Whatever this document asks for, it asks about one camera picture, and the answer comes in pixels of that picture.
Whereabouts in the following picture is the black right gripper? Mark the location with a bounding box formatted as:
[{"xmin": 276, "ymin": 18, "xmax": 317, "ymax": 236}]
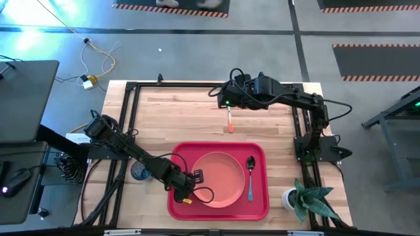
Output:
[{"xmin": 217, "ymin": 73, "xmax": 277, "ymax": 111}]

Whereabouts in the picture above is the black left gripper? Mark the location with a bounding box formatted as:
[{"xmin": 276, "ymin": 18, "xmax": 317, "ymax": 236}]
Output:
[{"xmin": 154, "ymin": 157, "xmax": 205, "ymax": 205}]

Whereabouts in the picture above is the orange handled metal fork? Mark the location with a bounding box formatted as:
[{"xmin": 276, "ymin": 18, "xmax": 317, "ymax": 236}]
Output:
[{"xmin": 226, "ymin": 105, "xmax": 235, "ymax": 134}]

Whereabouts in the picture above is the orange round plate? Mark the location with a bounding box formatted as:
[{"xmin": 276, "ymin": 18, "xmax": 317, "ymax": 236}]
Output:
[{"xmin": 190, "ymin": 151, "xmax": 246, "ymax": 209}]

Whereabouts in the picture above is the blue translucent cup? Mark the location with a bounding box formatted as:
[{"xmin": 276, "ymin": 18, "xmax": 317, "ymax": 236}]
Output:
[{"xmin": 130, "ymin": 160, "xmax": 154, "ymax": 182}]

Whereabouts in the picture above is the teal handled metal spoon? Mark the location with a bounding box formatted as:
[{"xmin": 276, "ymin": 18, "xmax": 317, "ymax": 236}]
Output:
[{"xmin": 245, "ymin": 155, "xmax": 256, "ymax": 202}]

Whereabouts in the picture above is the red plastic tray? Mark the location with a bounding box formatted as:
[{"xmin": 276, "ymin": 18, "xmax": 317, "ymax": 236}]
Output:
[{"xmin": 167, "ymin": 141, "xmax": 270, "ymax": 222}]

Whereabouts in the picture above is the person's shoe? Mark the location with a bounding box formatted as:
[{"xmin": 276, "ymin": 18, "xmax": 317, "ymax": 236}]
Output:
[
  {"xmin": 156, "ymin": 0, "xmax": 180, "ymax": 9},
  {"xmin": 196, "ymin": 0, "xmax": 224, "ymax": 9}
]

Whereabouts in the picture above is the black hazard striped floor mat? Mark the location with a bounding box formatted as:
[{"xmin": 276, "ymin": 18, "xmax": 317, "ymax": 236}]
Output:
[
  {"xmin": 316, "ymin": 0, "xmax": 420, "ymax": 14},
  {"xmin": 113, "ymin": 0, "xmax": 230, "ymax": 18},
  {"xmin": 332, "ymin": 43, "xmax": 420, "ymax": 82}
]

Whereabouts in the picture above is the green plant white pot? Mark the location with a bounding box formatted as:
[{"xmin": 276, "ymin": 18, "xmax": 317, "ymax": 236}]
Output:
[{"xmin": 281, "ymin": 178, "xmax": 341, "ymax": 226}]

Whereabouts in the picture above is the white paper label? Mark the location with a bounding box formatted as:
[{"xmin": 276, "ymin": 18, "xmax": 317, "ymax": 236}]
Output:
[{"xmin": 65, "ymin": 132, "xmax": 93, "ymax": 145}]

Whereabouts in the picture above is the black desk support bar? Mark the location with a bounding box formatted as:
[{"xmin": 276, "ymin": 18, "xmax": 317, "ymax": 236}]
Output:
[{"xmin": 35, "ymin": 124, "xmax": 89, "ymax": 161}]

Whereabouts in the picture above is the black computer mouse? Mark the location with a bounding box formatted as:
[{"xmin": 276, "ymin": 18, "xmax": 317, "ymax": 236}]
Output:
[{"xmin": 1, "ymin": 167, "xmax": 33, "ymax": 198}]

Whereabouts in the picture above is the dark grey side desk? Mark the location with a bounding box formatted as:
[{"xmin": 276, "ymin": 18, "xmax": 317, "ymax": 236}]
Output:
[{"xmin": 0, "ymin": 140, "xmax": 49, "ymax": 226}]

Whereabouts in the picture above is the silver bracket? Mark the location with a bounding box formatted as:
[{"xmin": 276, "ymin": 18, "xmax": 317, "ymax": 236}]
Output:
[
  {"xmin": 104, "ymin": 229, "xmax": 142, "ymax": 236},
  {"xmin": 287, "ymin": 230, "xmax": 325, "ymax": 236}
]

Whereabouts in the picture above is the black aluminium table frame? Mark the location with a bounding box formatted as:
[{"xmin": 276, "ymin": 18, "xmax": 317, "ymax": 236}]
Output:
[{"xmin": 73, "ymin": 72, "xmax": 354, "ymax": 230}]

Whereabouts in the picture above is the black coiled cable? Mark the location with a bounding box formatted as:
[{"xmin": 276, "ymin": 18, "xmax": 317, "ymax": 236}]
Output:
[{"xmin": 60, "ymin": 153, "xmax": 87, "ymax": 185}]

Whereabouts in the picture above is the yellow floor cable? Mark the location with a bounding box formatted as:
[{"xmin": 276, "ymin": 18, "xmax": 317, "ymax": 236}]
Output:
[{"xmin": 35, "ymin": 0, "xmax": 116, "ymax": 80}]

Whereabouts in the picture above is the dark metal table frame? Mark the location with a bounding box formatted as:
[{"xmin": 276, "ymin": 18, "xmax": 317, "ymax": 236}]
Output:
[{"xmin": 360, "ymin": 85, "xmax": 420, "ymax": 193}]

